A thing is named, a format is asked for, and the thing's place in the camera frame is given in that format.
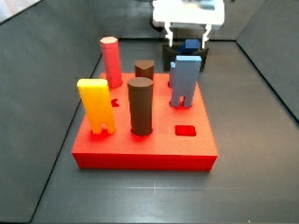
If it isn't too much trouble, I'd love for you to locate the short brown peg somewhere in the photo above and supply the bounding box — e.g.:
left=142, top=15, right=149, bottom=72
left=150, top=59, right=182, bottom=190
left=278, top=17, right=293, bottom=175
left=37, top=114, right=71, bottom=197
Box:
left=135, top=60, right=155, bottom=79

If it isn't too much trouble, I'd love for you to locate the light blue notched peg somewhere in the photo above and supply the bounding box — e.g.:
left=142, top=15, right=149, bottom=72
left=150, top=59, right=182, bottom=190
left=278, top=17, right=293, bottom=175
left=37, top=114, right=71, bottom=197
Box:
left=170, top=55, right=202, bottom=108

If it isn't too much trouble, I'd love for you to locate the dark blue rectangular block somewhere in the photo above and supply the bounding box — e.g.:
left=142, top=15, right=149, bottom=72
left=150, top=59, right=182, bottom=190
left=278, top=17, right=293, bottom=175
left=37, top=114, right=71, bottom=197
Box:
left=177, top=39, right=201, bottom=53

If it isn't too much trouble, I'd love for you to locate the black curved fixture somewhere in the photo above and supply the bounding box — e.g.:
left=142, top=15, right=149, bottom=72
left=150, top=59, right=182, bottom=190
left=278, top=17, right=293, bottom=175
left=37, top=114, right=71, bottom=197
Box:
left=163, top=45, right=210, bottom=72

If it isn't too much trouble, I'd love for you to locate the pink hexagonal peg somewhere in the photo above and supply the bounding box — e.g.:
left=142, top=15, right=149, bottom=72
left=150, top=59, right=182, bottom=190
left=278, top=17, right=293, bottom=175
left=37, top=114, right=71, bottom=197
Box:
left=99, top=37, right=123, bottom=88

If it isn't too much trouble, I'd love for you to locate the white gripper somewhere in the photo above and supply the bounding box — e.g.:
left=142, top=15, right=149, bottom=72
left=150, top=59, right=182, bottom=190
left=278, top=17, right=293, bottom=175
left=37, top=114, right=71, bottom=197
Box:
left=153, top=0, right=226, bottom=49

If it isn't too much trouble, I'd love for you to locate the yellow notched peg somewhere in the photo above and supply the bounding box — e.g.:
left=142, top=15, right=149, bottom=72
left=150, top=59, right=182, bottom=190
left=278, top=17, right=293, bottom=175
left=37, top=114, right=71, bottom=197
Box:
left=78, top=79, right=117, bottom=134

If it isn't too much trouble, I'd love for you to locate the red peg board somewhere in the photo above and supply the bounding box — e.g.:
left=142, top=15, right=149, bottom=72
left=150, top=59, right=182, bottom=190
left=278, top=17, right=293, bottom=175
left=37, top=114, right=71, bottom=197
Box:
left=71, top=73, right=220, bottom=172

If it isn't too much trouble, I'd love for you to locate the brown cylinder peg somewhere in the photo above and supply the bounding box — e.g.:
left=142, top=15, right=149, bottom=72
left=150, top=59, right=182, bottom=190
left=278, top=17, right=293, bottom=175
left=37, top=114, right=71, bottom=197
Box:
left=127, top=77, right=154, bottom=137

